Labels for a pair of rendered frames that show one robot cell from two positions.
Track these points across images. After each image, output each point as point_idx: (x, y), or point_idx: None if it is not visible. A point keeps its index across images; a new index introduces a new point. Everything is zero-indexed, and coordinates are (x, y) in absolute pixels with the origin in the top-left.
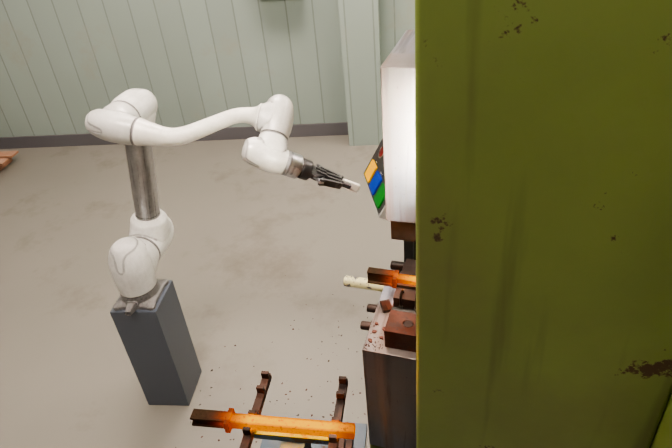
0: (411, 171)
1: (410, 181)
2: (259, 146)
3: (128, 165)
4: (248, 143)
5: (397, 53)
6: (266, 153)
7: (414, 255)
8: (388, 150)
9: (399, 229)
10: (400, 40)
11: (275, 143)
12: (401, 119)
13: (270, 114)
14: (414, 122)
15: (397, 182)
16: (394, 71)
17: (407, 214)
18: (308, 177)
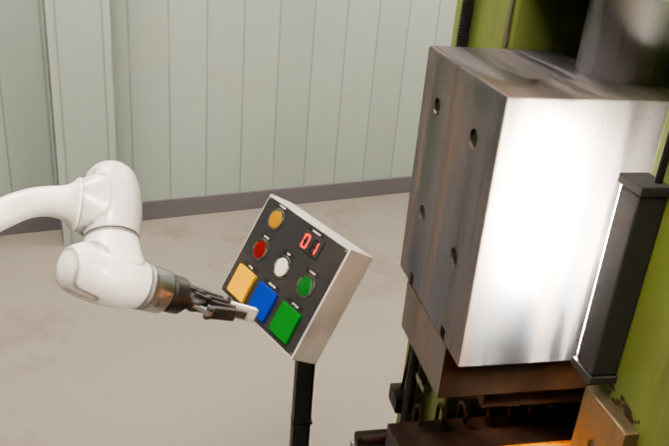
0: (520, 276)
1: (514, 293)
2: (102, 259)
3: None
4: (79, 255)
5: (491, 77)
6: (116, 271)
7: (309, 410)
8: (489, 243)
9: (455, 378)
10: (453, 59)
11: (127, 251)
12: (523, 187)
13: (108, 197)
14: (543, 191)
15: (492, 298)
16: (530, 105)
17: (497, 350)
18: (184, 308)
